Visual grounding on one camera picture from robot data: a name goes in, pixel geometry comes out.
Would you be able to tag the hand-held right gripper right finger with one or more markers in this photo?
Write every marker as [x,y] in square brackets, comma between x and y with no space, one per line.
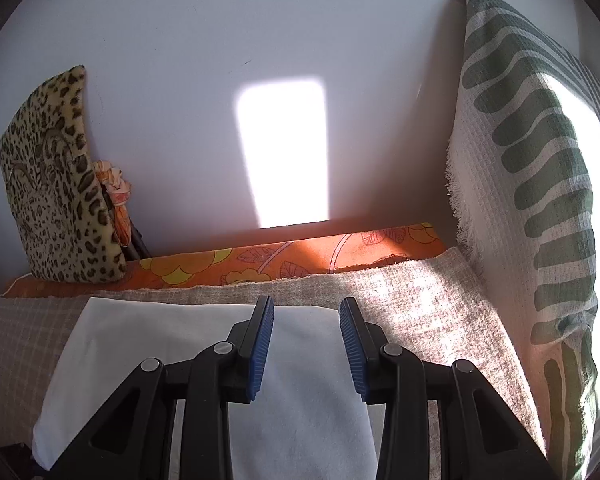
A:
[352,347]

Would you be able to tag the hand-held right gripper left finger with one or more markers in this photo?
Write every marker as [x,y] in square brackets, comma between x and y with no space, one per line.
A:
[260,345]

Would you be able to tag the white t-shirt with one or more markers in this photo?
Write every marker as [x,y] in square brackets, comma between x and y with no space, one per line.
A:
[300,410]

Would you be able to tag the orange floral bed sheet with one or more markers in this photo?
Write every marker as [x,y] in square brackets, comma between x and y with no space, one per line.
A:
[260,260]

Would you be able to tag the beige checked woven blanket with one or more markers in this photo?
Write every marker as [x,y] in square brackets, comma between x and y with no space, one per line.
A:
[430,300]

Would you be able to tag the orange floral fabric bundle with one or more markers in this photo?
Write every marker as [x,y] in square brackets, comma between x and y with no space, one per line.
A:
[117,195]

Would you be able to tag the green striped white pillow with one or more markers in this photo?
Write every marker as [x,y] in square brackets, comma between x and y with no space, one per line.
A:
[530,210]

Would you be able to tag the leopard print pillow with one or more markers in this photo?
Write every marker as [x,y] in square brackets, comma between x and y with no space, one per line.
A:
[55,185]

